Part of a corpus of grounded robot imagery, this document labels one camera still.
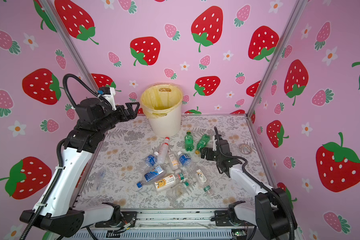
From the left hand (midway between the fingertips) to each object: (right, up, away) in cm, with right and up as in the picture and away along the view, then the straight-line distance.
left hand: (132, 103), depth 64 cm
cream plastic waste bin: (+11, -9, +43) cm, 45 cm away
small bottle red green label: (+21, -38, +19) cm, 47 cm away
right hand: (+36, -23, +23) cm, 49 cm away
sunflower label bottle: (+12, -40, +16) cm, 45 cm away
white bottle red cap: (+9, -26, +31) cm, 41 cm away
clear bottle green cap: (+19, -47, +19) cm, 54 cm away
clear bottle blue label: (+2, -31, +25) cm, 40 cm away
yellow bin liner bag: (+4, +10, +41) cm, 42 cm away
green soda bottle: (+37, -18, +39) cm, 57 cm away
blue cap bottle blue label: (+7, -35, +19) cm, 41 cm away
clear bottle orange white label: (+16, -31, +26) cm, 43 cm away
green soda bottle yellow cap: (+26, -21, +36) cm, 49 cm away
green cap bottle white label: (+32, -40, +17) cm, 54 cm away
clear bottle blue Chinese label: (+23, -30, +26) cm, 46 cm away
